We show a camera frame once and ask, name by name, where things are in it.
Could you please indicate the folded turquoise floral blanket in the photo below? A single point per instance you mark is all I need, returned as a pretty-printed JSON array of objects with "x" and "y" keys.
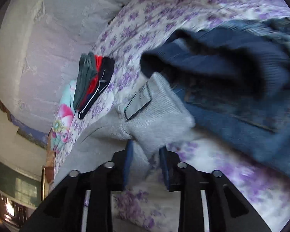
[{"x": 62, "y": 118}]

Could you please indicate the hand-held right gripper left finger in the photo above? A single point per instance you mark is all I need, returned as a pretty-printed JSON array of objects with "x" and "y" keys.
[{"x": 128, "y": 164}]

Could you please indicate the folded dark green garment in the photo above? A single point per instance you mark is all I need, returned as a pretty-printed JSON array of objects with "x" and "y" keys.
[{"x": 84, "y": 77}]

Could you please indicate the folded red garment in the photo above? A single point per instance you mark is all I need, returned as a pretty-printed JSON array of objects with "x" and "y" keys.
[{"x": 94, "y": 84}]

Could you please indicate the grey fleece pants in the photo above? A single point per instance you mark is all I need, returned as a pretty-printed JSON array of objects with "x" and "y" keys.
[{"x": 159, "y": 116}]

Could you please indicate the purple floral bedspread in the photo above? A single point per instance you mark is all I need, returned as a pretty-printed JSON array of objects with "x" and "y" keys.
[{"x": 125, "y": 29}]

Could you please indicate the white lace headboard cover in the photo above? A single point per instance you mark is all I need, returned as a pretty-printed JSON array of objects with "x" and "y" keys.
[{"x": 50, "y": 41}]

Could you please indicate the stack of folded clothes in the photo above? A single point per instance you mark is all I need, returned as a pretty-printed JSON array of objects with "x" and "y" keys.
[{"x": 106, "y": 72}]

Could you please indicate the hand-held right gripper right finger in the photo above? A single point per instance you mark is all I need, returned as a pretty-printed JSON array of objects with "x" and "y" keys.
[{"x": 164, "y": 169}]

